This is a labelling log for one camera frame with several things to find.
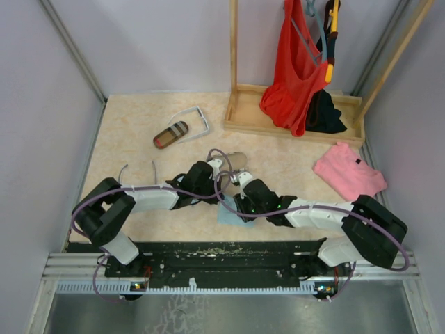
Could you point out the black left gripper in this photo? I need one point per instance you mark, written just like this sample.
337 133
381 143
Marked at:
212 201

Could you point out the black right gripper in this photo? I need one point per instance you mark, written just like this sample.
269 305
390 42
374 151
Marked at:
240 202

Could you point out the light blue cloth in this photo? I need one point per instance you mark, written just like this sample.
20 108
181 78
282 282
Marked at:
226 217

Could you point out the map print glasses case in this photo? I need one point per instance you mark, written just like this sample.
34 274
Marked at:
235 161

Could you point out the blue-grey sunglasses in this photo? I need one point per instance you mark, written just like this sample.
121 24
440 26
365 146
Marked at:
155 174

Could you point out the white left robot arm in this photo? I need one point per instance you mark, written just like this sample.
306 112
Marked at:
103 212

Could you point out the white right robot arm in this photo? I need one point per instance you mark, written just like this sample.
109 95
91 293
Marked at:
366 229

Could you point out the white sunglasses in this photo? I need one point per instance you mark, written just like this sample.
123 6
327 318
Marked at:
202 118

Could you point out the plaid brown glasses case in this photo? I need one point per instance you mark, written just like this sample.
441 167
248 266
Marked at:
170 135

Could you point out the wooden clothes rack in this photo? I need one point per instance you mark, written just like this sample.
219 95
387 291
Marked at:
243 113

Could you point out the pink folded shirt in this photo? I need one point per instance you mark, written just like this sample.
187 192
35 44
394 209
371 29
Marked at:
348 174

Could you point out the black garment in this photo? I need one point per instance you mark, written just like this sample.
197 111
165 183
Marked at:
322 116

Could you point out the red garment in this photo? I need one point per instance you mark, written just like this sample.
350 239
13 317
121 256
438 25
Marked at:
299 73

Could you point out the yellow black hanger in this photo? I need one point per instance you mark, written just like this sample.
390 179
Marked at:
327 41

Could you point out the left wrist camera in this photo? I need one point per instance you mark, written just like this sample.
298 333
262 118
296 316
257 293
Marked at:
216 165

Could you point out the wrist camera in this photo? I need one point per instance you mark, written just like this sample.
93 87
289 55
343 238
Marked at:
241 179
216 165

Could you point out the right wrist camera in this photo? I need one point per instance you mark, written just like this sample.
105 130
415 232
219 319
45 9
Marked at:
241 179

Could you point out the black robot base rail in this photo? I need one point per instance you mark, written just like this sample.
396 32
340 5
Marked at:
214 268

